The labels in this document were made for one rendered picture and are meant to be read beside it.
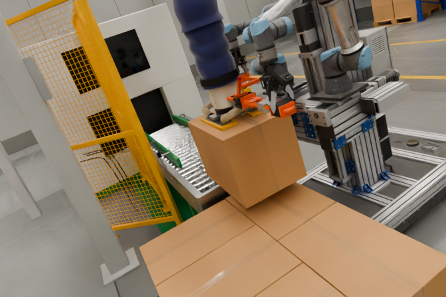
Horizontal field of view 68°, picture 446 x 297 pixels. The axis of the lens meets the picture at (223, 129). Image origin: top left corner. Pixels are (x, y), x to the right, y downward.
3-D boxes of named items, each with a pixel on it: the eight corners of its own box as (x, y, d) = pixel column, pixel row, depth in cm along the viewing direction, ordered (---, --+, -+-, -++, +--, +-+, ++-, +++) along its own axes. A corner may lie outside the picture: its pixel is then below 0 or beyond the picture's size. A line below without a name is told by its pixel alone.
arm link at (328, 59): (331, 69, 191) (326, 47, 187) (352, 67, 181) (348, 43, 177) (319, 77, 185) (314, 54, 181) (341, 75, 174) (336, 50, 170)
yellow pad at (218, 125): (200, 121, 206) (198, 114, 204) (215, 115, 208) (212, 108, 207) (222, 131, 175) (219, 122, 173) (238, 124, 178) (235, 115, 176)
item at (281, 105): (271, 116, 139) (267, 105, 138) (285, 109, 142) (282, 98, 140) (281, 118, 132) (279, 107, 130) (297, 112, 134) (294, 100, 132)
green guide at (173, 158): (135, 137, 425) (133, 131, 422) (143, 134, 428) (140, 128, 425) (172, 172, 282) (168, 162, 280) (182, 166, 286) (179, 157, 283)
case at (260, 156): (206, 174, 228) (186, 121, 215) (255, 150, 239) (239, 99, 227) (246, 209, 173) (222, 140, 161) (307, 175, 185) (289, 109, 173)
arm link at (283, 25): (271, 18, 142) (253, 26, 136) (291, 13, 133) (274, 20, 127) (275, 37, 144) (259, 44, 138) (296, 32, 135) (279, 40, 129)
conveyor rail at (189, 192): (137, 149, 428) (131, 136, 422) (141, 147, 430) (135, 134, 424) (206, 222, 223) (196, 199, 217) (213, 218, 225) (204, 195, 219)
